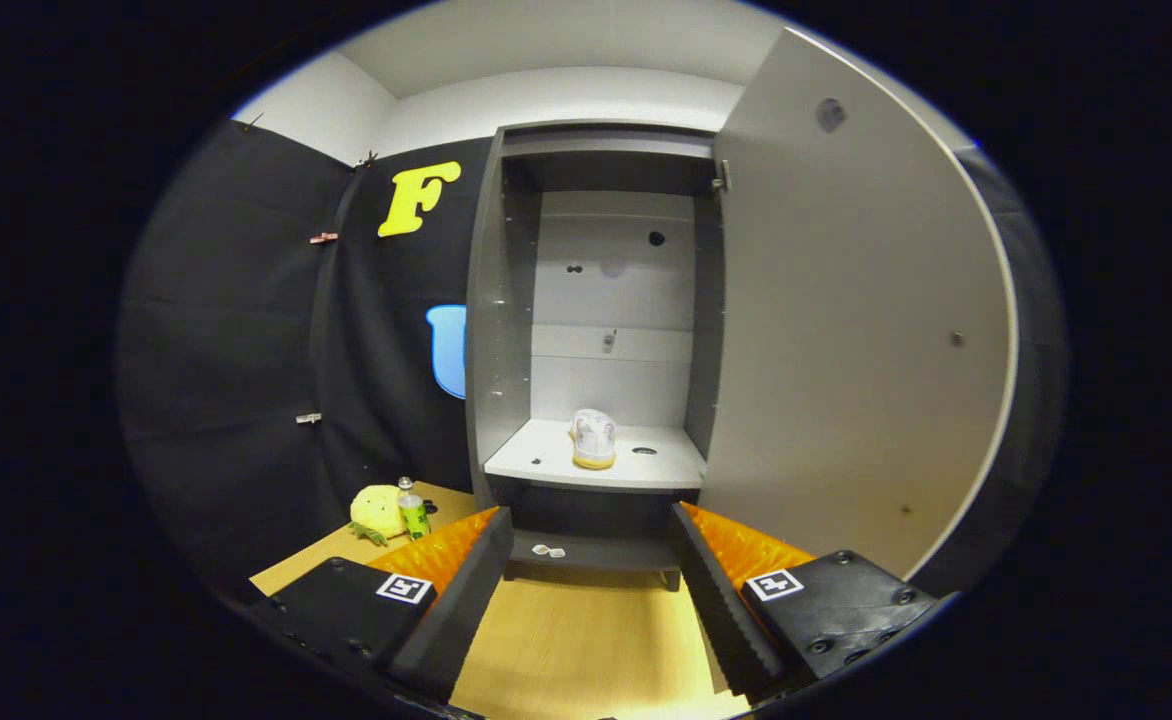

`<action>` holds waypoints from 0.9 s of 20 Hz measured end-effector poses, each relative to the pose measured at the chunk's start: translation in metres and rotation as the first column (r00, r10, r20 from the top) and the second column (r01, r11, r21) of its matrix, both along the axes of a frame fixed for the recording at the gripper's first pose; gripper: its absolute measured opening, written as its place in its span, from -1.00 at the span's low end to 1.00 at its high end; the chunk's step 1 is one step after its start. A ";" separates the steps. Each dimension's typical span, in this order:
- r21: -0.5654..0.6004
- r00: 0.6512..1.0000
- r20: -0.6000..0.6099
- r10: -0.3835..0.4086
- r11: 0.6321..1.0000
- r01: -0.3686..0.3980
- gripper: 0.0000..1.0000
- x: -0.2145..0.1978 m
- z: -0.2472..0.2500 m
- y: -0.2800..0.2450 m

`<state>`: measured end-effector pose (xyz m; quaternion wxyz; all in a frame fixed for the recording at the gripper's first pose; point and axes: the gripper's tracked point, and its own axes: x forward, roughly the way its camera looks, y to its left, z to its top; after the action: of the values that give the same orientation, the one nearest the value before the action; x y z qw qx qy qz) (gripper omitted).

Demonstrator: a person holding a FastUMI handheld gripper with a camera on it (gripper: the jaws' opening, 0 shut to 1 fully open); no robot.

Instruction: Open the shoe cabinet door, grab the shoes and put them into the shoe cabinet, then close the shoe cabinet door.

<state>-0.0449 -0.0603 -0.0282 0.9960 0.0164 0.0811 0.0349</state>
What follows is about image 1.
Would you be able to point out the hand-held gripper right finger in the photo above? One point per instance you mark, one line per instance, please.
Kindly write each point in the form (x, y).
(716, 600)

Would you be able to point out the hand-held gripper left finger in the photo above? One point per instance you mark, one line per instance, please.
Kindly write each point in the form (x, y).
(466, 600)

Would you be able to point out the white canvas shoe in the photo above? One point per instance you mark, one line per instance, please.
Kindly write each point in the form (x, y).
(594, 435)

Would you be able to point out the grey shoe cabinet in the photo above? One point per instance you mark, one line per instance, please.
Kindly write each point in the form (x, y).
(496, 350)

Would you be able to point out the beige shoe cabinet door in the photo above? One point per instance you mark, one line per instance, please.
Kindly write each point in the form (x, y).
(846, 320)

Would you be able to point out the light grey cabinet shelf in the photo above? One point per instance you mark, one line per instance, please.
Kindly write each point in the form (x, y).
(666, 465)

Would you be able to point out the metal door hinge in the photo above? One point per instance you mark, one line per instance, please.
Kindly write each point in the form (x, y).
(722, 178)

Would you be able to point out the green label plastic bottle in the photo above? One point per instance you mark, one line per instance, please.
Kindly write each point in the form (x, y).
(413, 515)

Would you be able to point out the yellow plush pineapple toy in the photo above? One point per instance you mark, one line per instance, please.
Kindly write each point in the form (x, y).
(376, 510)

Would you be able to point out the black backdrop cloth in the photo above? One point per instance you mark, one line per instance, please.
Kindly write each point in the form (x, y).
(226, 350)

